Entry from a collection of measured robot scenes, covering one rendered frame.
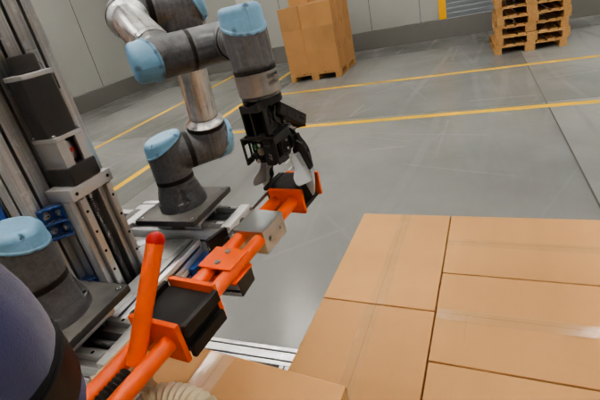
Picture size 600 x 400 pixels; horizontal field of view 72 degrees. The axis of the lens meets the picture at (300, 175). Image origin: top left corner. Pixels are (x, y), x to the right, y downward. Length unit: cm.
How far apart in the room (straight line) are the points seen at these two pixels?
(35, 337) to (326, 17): 759
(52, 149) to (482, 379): 125
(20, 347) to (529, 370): 122
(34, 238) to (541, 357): 128
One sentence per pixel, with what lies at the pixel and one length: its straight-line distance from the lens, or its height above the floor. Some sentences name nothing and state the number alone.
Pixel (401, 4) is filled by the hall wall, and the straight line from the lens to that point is 1026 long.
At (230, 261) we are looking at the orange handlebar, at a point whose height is 123.
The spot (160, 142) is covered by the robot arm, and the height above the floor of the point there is 126.
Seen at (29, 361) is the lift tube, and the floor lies 137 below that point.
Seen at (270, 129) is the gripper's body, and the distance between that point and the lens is 74.
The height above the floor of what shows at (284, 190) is 124.
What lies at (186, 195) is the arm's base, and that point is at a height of 108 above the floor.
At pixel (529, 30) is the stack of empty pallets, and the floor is 30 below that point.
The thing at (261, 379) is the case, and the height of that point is 109.
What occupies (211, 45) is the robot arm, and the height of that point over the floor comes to 152.
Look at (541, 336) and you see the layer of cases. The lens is 146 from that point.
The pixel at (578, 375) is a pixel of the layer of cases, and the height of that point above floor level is 54.
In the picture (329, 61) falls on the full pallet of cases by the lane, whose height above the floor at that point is 31.
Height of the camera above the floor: 157
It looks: 23 degrees down
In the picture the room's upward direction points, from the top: 13 degrees counter-clockwise
